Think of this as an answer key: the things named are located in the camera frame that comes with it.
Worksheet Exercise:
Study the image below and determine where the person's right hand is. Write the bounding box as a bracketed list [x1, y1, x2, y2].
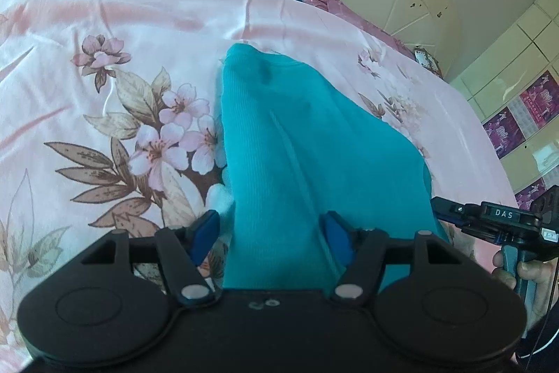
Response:
[493, 251, 559, 332]

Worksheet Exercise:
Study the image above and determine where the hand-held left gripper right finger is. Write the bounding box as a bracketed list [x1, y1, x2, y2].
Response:
[320, 211, 464, 309]

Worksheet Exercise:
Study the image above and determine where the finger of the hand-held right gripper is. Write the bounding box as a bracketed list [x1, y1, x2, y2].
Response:
[436, 216, 503, 243]
[430, 197, 482, 222]

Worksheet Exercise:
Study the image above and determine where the pink floral blanket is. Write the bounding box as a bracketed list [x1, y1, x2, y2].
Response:
[0, 0, 521, 371]

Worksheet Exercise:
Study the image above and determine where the thin black cable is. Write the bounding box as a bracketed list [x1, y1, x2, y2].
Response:
[524, 303, 552, 373]

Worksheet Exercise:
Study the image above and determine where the purple wall poster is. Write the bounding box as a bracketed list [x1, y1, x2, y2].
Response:
[514, 176, 550, 208]
[482, 107, 527, 160]
[520, 71, 559, 124]

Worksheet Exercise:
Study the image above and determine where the purple cloth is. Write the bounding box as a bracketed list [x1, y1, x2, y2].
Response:
[303, 0, 415, 56]

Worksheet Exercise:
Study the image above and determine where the small patterned bag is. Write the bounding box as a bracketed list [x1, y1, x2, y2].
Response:
[413, 45, 444, 79]

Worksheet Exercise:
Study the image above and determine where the teal shirt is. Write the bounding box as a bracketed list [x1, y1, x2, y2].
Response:
[217, 43, 451, 296]

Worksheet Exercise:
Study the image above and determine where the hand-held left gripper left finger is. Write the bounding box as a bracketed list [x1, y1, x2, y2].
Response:
[82, 210, 220, 308]

